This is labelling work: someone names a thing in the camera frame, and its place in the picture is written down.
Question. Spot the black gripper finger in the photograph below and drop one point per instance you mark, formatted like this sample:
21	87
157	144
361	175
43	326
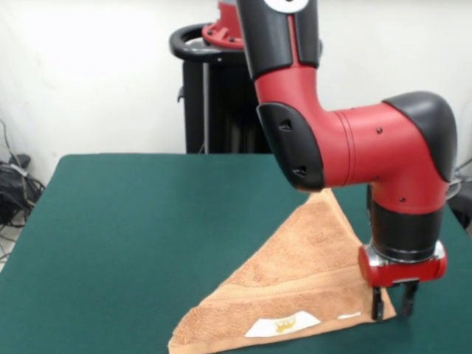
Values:
409	298
378	304

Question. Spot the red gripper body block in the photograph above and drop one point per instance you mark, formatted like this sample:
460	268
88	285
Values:
402	273

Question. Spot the tan terry towel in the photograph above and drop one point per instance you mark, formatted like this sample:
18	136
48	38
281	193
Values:
295	276

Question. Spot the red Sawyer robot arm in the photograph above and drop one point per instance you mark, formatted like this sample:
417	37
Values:
350	147

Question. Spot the dark green table cloth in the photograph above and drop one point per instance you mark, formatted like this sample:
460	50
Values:
110	221

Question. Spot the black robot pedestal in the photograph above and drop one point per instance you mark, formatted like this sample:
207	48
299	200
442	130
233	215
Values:
206	110

